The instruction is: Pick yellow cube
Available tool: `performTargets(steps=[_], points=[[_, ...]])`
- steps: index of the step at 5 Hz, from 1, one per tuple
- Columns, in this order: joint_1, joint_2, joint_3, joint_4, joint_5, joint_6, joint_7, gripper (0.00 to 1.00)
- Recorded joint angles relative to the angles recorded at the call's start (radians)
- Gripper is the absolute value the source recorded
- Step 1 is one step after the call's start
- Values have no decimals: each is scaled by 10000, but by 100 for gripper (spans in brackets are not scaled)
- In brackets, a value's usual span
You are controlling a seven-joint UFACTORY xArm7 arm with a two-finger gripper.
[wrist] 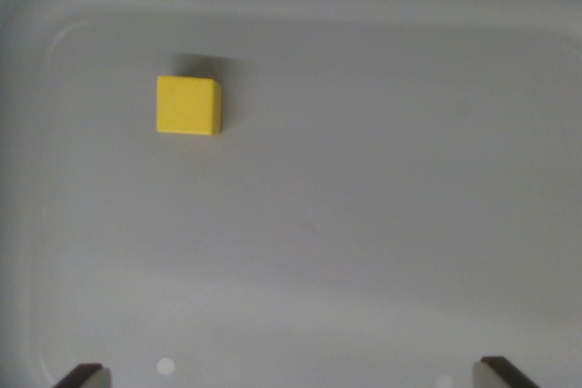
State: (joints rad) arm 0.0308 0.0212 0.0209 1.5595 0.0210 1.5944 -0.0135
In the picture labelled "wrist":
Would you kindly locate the white plastic bin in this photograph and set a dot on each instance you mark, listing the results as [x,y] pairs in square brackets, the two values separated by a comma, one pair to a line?
[364,179]

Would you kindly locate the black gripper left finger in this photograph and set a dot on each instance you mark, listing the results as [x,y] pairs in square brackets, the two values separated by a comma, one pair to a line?
[88,378]

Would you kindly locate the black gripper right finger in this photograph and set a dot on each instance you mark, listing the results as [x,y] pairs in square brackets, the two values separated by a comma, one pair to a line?
[495,376]

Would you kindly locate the yellow wooden cube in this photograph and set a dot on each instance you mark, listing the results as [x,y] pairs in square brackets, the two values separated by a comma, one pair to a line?
[186,105]

